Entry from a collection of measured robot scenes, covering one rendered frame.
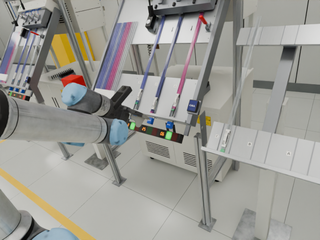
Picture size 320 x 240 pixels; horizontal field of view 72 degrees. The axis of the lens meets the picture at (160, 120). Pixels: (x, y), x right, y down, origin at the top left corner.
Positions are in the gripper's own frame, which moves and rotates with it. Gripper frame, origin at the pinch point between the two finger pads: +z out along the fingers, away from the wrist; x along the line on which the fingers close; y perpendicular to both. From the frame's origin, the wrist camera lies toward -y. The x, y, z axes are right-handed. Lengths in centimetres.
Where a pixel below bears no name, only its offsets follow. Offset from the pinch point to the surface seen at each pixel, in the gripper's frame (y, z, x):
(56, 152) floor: 47, 62, -140
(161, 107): -7.0, 10.0, 3.7
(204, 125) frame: -3.4, 13.3, 25.4
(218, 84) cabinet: -40, 61, 8
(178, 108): -8.2, 10.0, 13.0
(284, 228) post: 34, 73, 60
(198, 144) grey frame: 4.8, 19.4, 22.6
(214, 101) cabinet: -23, 44, 15
